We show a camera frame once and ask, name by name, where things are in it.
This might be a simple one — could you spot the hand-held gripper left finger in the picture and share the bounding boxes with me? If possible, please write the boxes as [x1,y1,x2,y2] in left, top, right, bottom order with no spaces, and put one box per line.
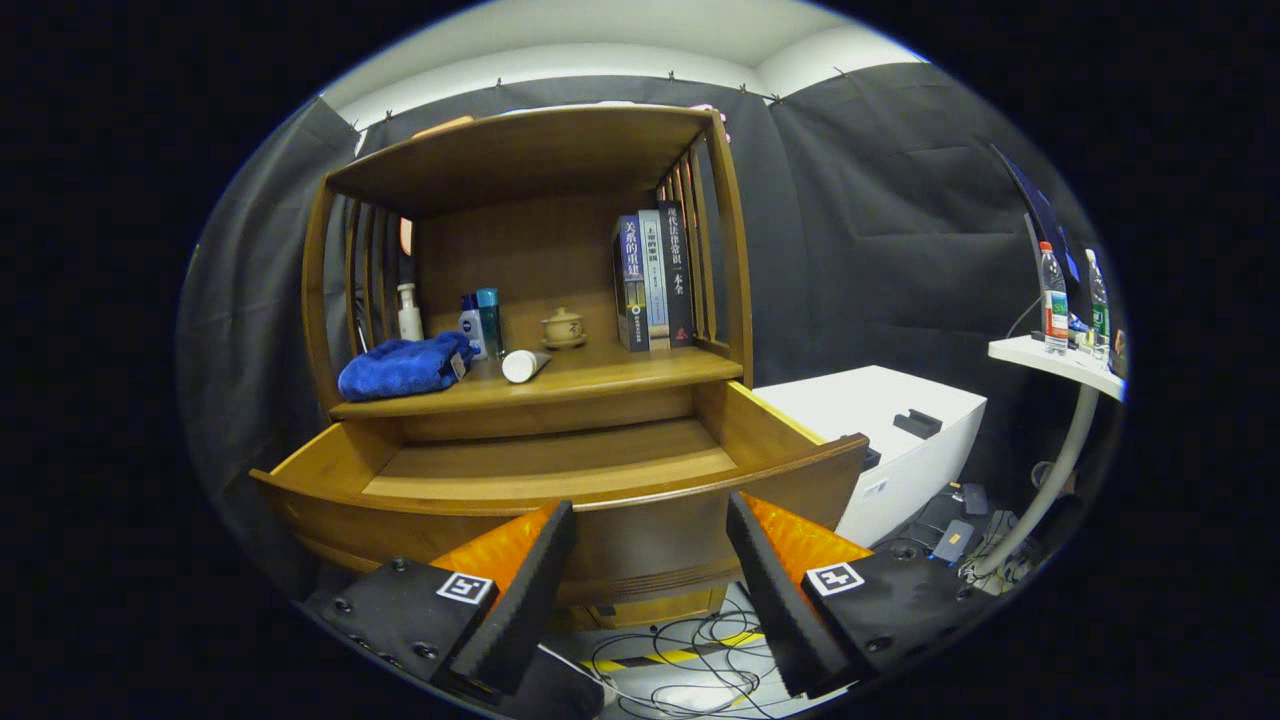
[303,499,577,701]

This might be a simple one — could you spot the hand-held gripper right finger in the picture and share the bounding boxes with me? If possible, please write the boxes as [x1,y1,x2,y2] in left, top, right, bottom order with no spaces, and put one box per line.
[726,491,991,699]

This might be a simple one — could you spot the wooden drawer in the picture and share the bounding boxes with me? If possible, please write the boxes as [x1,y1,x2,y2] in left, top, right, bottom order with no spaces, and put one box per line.
[250,380,869,607]

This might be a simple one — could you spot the white storage cabinet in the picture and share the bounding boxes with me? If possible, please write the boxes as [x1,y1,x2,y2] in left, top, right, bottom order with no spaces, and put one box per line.
[750,365,988,547]

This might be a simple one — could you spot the wooden countertop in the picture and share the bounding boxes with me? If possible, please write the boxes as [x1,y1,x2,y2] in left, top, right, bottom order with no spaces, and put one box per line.
[330,338,744,419]

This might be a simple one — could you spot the wooden cabinet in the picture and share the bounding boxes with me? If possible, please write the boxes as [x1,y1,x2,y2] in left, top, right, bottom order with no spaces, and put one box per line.
[250,103,869,631]

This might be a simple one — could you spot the blue towel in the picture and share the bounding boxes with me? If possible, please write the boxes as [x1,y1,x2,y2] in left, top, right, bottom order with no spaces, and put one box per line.
[338,332,479,403]

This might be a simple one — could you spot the white bottle with blue cap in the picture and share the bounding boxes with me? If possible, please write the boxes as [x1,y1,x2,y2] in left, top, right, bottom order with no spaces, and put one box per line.
[458,293,489,361]

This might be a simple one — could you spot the beige lidded teacup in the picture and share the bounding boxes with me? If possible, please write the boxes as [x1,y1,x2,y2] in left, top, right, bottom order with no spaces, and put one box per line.
[540,307,589,350]

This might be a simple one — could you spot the teal clear bottle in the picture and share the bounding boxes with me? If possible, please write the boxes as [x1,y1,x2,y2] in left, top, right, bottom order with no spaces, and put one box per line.
[476,288,506,359]

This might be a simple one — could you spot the book with pale spine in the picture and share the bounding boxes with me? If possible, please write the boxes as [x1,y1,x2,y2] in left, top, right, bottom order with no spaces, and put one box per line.
[637,209,671,350]

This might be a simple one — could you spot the book with black spine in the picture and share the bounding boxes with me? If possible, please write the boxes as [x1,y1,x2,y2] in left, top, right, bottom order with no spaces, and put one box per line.
[657,201,696,348]

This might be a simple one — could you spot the white side table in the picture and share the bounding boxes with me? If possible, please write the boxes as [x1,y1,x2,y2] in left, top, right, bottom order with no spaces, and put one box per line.
[965,335,1126,591]

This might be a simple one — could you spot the black backdrop cloth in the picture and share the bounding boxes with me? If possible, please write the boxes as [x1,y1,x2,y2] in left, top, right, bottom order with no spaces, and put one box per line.
[180,62,1111,601]

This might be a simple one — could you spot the red label water bottle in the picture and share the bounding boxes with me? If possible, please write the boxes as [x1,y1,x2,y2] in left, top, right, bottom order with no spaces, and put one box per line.
[1040,241,1069,356]

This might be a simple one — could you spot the green label water bottle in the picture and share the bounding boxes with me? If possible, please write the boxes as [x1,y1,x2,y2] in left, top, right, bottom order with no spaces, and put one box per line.
[1087,248,1111,361]

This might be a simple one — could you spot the dark monitor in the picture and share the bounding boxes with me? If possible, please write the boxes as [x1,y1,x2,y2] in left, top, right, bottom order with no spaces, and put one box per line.
[990,145,1093,331]

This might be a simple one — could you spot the black floor cables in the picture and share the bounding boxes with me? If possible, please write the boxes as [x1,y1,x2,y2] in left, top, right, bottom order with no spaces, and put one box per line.
[585,600,796,717]

